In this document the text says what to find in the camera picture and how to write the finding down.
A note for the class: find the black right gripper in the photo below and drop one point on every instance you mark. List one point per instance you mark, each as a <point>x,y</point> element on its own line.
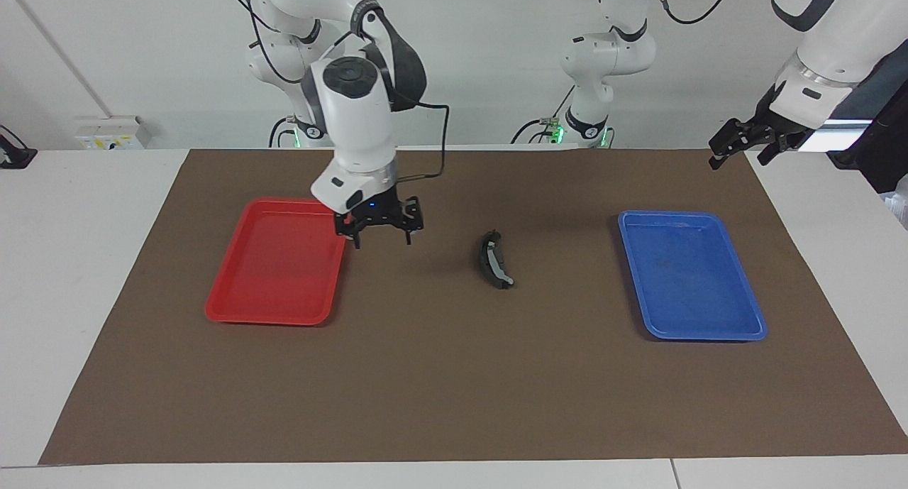
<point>379,209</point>

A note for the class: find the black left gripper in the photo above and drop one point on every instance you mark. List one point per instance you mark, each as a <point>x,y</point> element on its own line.
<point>777,123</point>

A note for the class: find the long curved brake pad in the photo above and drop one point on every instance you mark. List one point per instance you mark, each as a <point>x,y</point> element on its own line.
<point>496,269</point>

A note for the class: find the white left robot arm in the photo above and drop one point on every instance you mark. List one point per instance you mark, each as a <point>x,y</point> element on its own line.
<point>837,42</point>

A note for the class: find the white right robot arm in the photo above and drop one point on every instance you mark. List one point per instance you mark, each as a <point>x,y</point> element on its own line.
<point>358,120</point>

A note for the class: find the red plastic tray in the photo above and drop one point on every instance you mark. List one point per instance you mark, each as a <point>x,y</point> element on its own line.
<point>277,276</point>

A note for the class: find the black equipment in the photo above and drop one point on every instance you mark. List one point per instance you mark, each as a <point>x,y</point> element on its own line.
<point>879,155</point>

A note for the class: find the blue plastic tray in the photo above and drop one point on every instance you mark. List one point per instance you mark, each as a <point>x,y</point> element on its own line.
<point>691,283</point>

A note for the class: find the brown table mat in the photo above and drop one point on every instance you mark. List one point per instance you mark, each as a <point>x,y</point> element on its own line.
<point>461,375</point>

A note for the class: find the clear plastic item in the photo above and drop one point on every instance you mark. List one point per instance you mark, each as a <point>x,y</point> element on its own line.
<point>897,201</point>

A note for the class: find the black clamp device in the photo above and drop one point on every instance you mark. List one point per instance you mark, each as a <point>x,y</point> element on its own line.
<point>14,155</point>

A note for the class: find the white wall socket box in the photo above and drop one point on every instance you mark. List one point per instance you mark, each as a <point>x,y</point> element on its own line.
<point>106,133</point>

